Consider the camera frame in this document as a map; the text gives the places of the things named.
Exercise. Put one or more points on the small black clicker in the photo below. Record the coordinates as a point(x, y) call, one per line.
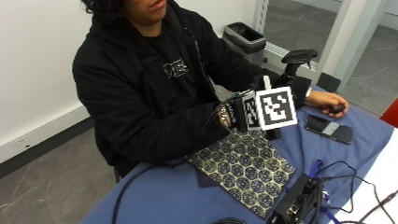
point(337, 109)

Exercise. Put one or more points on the silver wristwatch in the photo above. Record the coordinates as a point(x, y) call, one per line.
point(307, 93)

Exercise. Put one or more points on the white cube with black markers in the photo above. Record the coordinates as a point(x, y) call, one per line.
point(275, 107)

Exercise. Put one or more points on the black smartphone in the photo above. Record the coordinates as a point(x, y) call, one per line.
point(327, 128)

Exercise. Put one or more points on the red chair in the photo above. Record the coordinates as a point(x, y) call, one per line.
point(390, 113)

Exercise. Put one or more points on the hexagon patterned mat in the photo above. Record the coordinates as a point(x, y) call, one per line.
point(243, 171)

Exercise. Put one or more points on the black electronics box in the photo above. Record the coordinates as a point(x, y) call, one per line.
point(295, 202)

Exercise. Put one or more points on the grey trash bin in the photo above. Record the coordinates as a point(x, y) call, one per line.
point(243, 39)

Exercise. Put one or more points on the black round object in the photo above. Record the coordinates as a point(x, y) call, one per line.
point(229, 221)

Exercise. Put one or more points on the the person in black hoodie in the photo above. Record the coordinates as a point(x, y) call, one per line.
point(157, 93)

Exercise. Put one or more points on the blue tablecloth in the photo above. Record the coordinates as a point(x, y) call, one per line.
point(173, 199)

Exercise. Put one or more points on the grey glass door frame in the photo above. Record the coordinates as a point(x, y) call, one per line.
point(331, 46)

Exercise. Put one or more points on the white slotted wall rail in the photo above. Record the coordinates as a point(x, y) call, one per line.
point(261, 15)

